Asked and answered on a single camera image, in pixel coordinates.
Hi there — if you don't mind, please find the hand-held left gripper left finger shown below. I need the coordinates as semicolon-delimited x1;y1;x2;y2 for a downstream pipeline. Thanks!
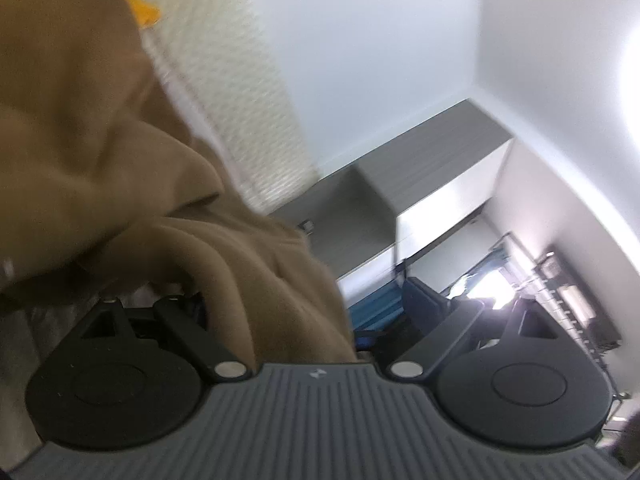
80;296;248;380

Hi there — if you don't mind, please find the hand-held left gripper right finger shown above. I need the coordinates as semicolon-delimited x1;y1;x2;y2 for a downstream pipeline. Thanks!
390;300;568;380

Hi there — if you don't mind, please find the dark blue chair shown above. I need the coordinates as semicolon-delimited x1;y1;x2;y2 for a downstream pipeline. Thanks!
400;275;451;331

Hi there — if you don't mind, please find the blue cloth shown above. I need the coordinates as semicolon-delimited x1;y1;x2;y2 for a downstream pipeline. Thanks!
345;280;406;333

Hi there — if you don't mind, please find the black metal rack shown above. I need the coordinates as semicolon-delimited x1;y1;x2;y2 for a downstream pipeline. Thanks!
515;250;623;401

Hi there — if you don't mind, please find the grey bedside cabinet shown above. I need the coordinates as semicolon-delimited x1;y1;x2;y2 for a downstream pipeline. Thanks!
270;99;516;281

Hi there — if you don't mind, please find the cream quilted headboard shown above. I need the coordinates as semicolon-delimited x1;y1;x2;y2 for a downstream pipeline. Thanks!
150;0;321;216

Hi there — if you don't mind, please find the yellow cloth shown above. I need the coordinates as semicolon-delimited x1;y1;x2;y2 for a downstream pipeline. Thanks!
122;0;163;28

